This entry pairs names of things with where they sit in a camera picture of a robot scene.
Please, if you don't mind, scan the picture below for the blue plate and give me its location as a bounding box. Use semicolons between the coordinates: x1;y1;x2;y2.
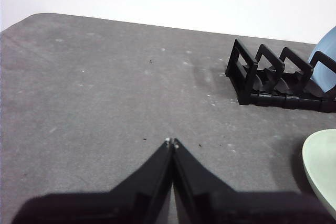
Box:
307;26;336;94

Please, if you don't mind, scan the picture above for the green plate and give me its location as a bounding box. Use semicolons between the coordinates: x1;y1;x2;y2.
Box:
301;129;336;213

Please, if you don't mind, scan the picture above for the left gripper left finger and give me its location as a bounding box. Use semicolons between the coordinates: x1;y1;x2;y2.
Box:
12;137;175;224

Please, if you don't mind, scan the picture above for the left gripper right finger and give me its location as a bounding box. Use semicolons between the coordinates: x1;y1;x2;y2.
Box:
172;137;334;224

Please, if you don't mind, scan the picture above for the black plate rack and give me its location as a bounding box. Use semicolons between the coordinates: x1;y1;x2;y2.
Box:
225;38;336;113

